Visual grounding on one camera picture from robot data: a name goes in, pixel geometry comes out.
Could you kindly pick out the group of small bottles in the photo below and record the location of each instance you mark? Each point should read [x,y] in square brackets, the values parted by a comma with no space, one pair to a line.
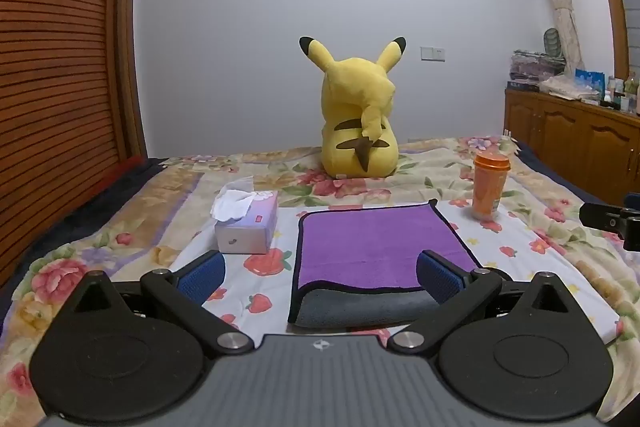
[624,94]

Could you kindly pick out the slatted wooden wardrobe door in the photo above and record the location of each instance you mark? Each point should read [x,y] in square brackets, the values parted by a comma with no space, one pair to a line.
[55,82]

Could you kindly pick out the stack of folded cloths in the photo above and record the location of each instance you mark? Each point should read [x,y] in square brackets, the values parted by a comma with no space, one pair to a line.
[537,64]

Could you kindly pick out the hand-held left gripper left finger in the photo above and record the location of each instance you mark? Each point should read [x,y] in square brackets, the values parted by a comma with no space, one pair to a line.
[201,275]

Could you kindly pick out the wooden cabinet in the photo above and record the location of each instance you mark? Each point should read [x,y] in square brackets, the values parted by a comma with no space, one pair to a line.
[570,142]

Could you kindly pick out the yellow plush toy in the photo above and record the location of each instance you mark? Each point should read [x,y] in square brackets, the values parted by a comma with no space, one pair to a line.
[357,117]

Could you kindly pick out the floral bed sheet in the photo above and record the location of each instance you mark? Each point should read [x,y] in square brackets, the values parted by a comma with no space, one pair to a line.
[545,232]

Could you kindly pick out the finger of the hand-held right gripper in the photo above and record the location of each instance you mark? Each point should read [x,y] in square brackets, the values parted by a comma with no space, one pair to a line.
[602,216]

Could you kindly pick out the purple and grey towel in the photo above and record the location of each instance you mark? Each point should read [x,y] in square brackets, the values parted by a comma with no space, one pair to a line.
[367,244]

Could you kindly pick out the green ribbed fan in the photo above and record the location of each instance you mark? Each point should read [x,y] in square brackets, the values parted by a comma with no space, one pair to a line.
[551,42]

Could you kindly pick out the white wall switch plate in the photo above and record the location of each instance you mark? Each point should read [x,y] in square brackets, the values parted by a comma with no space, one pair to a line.
[433,53]

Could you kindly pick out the blue printed box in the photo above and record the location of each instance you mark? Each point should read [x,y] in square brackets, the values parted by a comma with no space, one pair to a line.
[590,82]

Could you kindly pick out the purple tissue box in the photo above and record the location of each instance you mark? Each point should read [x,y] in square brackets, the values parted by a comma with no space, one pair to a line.
[248,223]

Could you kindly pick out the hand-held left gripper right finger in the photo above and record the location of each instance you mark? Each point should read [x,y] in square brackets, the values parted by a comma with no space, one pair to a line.
[439,276]

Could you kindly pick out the orange cup with lid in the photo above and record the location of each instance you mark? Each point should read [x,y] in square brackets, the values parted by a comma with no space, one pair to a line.
[490,187]

